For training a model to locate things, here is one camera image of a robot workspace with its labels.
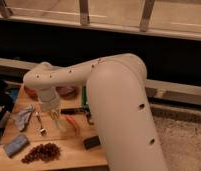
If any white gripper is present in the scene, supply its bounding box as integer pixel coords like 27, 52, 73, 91
38, 87, 66, 121

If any yellow banana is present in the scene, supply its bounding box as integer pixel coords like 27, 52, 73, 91
55, 117, 67, 132

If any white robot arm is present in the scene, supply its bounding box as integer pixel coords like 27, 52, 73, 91
23, 53, 168, 171

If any purple bowl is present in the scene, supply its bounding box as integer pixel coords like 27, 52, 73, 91
56, 86, 76, 96

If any metal spoon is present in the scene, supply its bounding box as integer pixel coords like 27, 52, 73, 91
35, 112, 46, 136

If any red bowl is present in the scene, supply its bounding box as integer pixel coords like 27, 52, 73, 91
24, 86, 38, 98

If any green plastic tray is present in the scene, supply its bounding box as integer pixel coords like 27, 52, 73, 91
81, 86, 88, 108

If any grey crumpled cloth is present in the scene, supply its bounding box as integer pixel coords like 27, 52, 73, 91
12, 105, 35, 131

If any bunch of dark grapes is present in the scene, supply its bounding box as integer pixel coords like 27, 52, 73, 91
21, 143, 60, 163

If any black rectangular block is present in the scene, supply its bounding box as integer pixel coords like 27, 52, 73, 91
83, 136, 100, 149

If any blue sponge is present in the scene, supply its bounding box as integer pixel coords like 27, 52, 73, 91
3, 134, 29, 157

